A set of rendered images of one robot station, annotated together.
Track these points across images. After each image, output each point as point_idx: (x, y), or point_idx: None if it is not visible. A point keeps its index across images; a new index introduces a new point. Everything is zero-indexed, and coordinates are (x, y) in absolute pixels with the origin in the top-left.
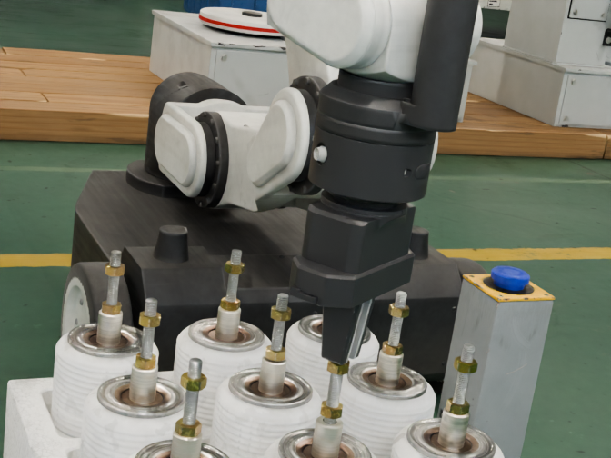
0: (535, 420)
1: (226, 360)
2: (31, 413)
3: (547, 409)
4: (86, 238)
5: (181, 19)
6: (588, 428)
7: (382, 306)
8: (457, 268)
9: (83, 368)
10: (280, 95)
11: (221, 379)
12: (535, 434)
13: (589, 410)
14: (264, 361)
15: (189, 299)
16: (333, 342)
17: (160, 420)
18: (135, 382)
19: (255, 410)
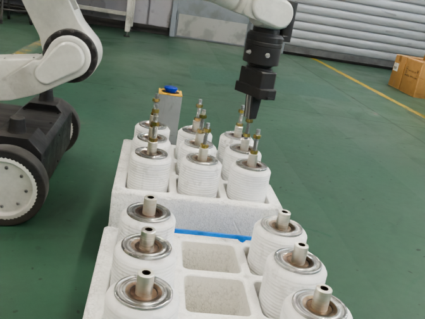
0: (87, 149)
1: (169, 143)
2: (147, 193)
3: (81, 145)
4: None
5: None
6: (99, 145)
7: (65, 123)
8: (63, 100)
9: (166, 163)
10: (61, 40)
11: (168, 152)
12: (97, 153)
13: (87, 140)
14: (201, 134)
15: (45, 145)
16: (254, 112)
17: (218, 161)
18: (206, 154)
19: (212, 149)
